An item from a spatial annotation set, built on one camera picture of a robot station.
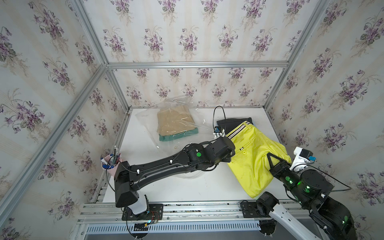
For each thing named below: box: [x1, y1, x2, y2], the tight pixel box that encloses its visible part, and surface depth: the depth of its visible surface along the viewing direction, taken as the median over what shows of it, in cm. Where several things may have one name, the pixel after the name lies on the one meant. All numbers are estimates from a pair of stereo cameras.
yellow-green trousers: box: [226, 121, 292, 199], surface depth 64 cm
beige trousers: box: [157, 105, 197, 135], surface depth 103 cm
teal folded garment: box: [159, 127, 199, 142], surface depth 100 cm
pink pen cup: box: [101, 153, 124, 177], surface depth 81 cm
